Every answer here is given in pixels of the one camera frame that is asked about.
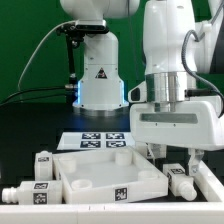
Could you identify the white square tabletop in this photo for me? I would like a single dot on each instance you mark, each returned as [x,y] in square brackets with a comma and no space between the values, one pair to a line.
[118,175]

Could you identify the white marker plate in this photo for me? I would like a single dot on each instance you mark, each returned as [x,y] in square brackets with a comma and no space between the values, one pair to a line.
[94,140]

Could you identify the black camera on stand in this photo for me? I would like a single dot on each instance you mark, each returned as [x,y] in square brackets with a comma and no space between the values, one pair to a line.
[74,32]

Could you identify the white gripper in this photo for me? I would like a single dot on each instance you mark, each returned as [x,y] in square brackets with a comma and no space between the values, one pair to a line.
[195,123]

